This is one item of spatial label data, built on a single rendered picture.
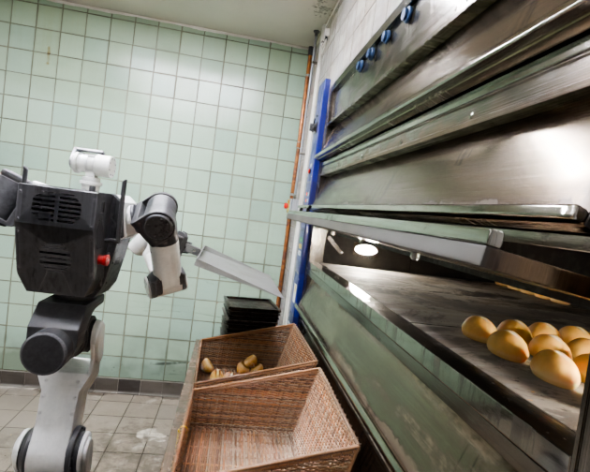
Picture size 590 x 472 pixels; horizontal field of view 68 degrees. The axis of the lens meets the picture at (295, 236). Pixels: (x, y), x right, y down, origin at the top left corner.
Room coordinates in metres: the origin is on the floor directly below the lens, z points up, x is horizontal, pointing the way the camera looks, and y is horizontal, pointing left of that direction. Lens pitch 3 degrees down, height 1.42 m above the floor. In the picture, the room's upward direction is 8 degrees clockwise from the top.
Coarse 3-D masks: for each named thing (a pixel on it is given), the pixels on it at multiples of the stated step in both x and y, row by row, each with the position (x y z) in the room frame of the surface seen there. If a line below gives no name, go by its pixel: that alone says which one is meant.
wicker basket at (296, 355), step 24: (216, 336) 2.16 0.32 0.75; (240, 336) 2.18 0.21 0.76; (264, 336) 2.20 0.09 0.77; (288, 336) 2.22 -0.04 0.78; (216, 360) 2.16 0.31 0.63; (240, 360) 2.19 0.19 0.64; (264, 360) 2.21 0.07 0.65; (288, 360) 2.04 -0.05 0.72; (312, 360) 1.74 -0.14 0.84; (216, 384) 1.63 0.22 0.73; (192, 408) 1.61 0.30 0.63; (264, 408) 1.66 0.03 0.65
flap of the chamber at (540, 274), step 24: (288, 216) 2.16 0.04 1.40; (384, 240) 0.79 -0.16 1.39; (408, 240) 0.69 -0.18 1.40; (432, 240) 0.61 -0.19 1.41; (456, 264) 0.87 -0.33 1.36; (480, 264) 0.48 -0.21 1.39; (504, 264) 0.49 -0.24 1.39; (528, 264) 0.49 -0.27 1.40; (552, 288) 0.53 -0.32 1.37; (576, 288) 0.50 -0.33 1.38
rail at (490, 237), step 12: (312, 216) 1.55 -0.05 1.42; (324, 216) 1.35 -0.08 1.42; (336, 216) 1.20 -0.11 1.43; (348, 216) 1.07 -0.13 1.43; (360, 216) 0.99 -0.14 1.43; (384, 228) 0.81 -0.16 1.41; (396, 228) 0.75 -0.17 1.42; (408, 228) 0.70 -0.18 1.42; (420, 228) 0.66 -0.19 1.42; (432, 228) 0.62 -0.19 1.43; (444, 228) 0.59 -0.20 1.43; (456, 228) 0.56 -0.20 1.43; (468, 228) 0.53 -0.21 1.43; (480, 228) 0.51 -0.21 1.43; (456, 240) 0.55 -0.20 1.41; (468, 240) 0.52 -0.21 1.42; (480, 240) 0.50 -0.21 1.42; (492, 240) 0.48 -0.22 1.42
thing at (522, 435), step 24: (312, 264) 2.17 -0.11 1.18; (336, 288) 1.65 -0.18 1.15; (360, 312) 1.34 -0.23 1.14; (384, 312) 1.20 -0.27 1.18; (408, 336) 0.97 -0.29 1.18; (432, 360) 0.85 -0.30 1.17; (456, 360) 0.83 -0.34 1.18; (456, 384) 0.76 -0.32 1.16; (480, 384) 0.71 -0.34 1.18; (480, 408) 0.68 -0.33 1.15; (504, 408) 0.63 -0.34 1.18; (528, 408) 0.63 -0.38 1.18; (504, 432) 0.62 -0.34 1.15; (528, 432) 0.57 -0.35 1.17; (552, 432) 0.56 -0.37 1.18; (552, 456) 0.53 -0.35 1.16
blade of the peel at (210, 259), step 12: (204, 252) 2.05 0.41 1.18; (216, 252) 2.14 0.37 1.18; (204, 264) 1.59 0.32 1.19; (216, 264) 1.81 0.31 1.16; (228, 264) 1.95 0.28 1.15; (240, 264) 2.13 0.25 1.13; (228, 276) 1.61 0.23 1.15; (240, 276) 1.74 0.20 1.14; (252, 276) 1.88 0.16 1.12; (264, 276) 2.04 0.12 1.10; (264, 288) 1.68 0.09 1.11; (276, 288) 1.81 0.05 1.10
